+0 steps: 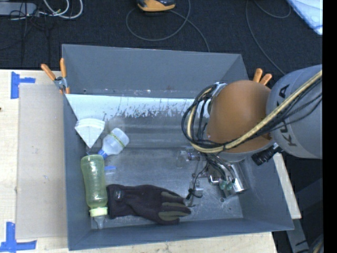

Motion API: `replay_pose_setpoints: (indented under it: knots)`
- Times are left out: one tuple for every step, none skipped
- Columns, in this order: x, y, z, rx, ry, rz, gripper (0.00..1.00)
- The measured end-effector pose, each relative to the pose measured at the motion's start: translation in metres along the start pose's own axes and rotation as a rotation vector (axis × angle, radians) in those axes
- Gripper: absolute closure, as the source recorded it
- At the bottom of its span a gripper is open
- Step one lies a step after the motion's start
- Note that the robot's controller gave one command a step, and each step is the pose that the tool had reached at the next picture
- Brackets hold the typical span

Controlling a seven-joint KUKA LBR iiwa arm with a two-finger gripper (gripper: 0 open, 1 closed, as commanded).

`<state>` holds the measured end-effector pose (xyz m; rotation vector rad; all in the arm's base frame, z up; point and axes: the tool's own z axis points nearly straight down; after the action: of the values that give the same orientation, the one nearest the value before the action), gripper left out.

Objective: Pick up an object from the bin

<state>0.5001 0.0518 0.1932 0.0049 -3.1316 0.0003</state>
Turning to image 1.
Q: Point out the yellow-green baby bottle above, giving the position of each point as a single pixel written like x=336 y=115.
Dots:
x=94 y=180

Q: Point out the dark brown glove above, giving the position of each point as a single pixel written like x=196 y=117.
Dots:
x=142 y=202

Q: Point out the grey metal bin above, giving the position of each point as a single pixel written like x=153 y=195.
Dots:
x=158 y=167

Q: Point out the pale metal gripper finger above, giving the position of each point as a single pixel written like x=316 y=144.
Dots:
x=197 y=192
x=190 y=155

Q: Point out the white folded paper cone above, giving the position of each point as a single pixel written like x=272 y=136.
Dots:
x=89 y=132

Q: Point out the clear plastic bottle blue cap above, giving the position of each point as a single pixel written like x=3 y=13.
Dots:
x=114 y=142

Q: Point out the black cylinder on white bracket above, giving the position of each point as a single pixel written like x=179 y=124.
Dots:
x=263 y=155

